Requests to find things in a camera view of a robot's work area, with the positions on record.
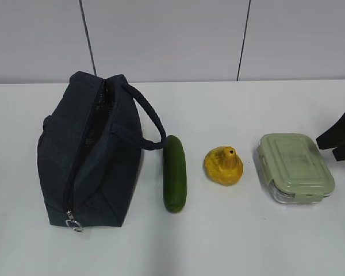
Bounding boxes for green lidded glass container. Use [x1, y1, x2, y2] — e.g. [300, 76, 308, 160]
[257, 133, 335, 204]

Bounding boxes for yellow pear shaped fruit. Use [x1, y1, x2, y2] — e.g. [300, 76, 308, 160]
[204, 146, 243, 186]

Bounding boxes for dark green cucumber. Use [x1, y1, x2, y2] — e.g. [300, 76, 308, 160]
[163, 135, 187, 213]

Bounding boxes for dark blue lunch bag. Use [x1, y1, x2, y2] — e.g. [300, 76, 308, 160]
[37, 71, 166, 231]

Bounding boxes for silver zipper pull ring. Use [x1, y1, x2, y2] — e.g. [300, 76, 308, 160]
[64, 210, 84, 233]

